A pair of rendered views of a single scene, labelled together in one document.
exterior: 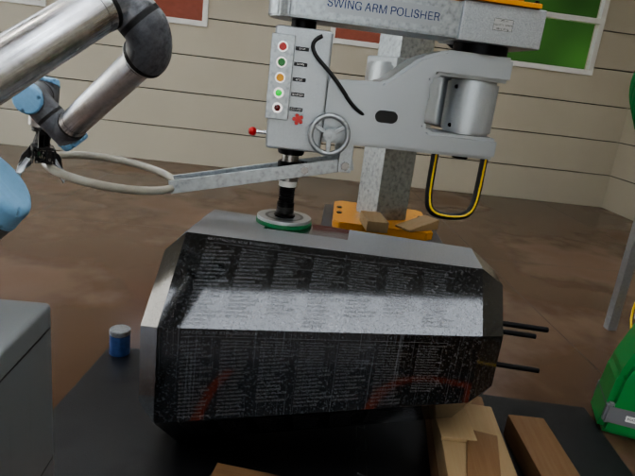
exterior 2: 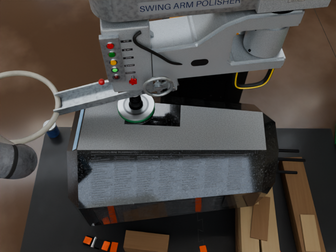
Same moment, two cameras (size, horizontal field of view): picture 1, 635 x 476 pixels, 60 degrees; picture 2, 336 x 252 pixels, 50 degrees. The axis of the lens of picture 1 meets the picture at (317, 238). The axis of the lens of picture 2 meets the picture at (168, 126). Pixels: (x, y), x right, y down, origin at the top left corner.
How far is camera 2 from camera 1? 1.50 m
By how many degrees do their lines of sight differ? 43
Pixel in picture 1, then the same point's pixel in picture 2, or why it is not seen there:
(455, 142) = (253, 65)
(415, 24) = (218, 8)
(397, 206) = not seen: hidden behind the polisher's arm
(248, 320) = (127, 199)
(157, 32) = (24, 173)
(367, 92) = (183, 52)
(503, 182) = not seen: outside the picture
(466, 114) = (262, 48)
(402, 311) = (215, 182)
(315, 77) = (140, 54)
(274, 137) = (118, 87)
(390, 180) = not seen: hidden behind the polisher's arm
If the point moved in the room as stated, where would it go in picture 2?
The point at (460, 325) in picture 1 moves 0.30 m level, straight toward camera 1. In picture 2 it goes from (249, 186) to (240, 239)
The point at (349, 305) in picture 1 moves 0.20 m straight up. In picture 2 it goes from (183, 183) to (185, 168)
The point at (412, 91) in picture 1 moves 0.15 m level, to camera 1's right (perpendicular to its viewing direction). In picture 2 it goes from (219, 45) to (252, 45)
